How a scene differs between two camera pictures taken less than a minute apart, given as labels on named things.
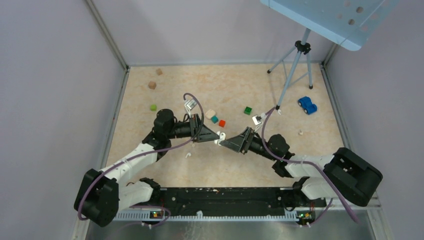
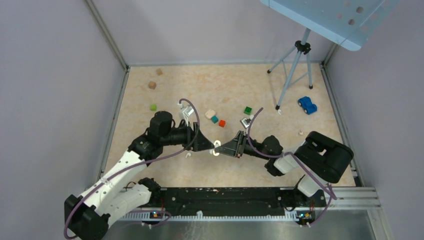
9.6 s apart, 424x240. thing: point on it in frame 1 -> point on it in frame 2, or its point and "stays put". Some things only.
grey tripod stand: [296, 65] stays put
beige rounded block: [209, 113] stays put
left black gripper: [206, 134] -> [201, 143]
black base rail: [286, 200] stays put
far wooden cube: [159, 71] stays put
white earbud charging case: [222, 137] -> [217, 143]
